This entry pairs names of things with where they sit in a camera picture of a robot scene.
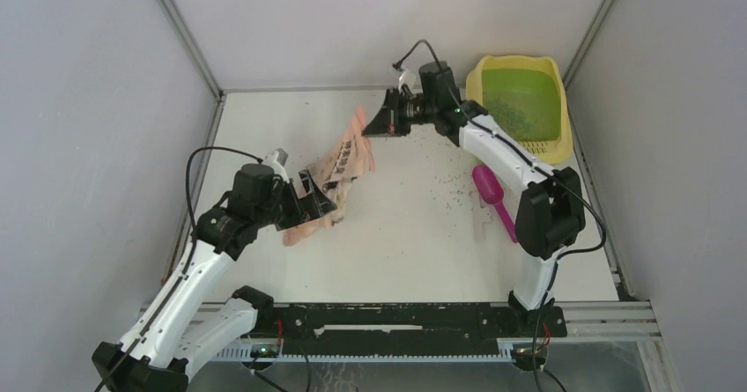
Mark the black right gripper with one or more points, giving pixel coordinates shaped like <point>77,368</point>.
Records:
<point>389,121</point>

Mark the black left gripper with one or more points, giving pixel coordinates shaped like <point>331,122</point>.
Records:
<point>318,204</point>

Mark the pink cat litter bag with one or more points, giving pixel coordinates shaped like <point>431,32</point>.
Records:
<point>351,158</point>

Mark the magenta plastic scoop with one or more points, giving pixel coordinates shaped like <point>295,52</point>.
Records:
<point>492,193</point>

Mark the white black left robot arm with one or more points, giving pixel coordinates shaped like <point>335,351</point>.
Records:
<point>160,352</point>

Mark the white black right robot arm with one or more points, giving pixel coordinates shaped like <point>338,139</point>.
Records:
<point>551,211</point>

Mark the green litter pellets pile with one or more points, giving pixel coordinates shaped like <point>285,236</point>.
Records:
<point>523,116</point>

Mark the yellow green litter box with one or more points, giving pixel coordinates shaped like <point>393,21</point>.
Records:
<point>533,74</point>

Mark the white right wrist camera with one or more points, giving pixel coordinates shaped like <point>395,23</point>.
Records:
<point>406,80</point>

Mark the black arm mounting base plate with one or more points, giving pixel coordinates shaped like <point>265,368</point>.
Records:
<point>404,329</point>

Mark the aluminium front frame rail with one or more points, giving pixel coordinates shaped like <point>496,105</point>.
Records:
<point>587,322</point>

